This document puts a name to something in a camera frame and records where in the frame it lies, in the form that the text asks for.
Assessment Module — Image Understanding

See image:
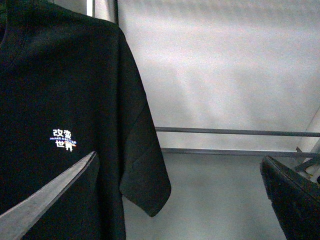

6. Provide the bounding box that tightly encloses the vertical metal rack pole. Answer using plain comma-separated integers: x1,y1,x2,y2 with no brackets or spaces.
84,0,119,25

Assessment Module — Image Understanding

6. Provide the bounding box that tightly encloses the grey lower frame bar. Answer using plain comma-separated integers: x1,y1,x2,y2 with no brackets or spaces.
161,147,320,158

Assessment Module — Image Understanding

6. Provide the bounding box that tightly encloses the black printed t-shirt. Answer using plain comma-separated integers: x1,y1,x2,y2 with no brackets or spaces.
0,0,171,240

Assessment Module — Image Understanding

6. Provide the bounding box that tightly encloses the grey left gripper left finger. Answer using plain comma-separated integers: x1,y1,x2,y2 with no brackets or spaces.
0,151,97,240

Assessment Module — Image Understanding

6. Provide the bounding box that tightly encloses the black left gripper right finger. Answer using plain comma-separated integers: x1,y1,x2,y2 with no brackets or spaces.
260,156,320,240

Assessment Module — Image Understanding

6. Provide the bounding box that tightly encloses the grey horizontal metal rail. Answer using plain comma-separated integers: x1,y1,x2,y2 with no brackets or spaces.
155,127,320,138

